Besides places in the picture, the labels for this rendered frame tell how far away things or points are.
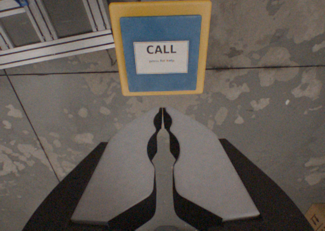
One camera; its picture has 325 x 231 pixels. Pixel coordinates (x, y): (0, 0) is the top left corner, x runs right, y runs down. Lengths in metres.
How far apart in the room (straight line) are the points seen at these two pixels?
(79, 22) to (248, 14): 0.96
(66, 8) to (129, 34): 0.87
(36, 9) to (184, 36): 0.96
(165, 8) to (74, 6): 0.85
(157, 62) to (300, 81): 1.47
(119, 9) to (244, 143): 1.64
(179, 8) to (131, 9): 0.06
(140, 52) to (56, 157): 1.79
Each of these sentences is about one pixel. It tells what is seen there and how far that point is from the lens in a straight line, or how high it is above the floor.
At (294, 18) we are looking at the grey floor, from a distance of 1.46.
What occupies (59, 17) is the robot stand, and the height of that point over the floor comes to 0.21.
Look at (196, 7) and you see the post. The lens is 0.26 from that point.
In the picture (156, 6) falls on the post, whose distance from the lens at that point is 0.26.
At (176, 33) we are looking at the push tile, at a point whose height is 0.97.
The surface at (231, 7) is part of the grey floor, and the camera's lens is 1.28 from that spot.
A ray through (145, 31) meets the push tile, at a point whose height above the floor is 0.97.
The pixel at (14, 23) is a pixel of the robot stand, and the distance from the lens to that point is 1.24.
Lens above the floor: 1.21
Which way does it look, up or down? 59 degrees down
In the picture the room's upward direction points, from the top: 179 degrees clockwise
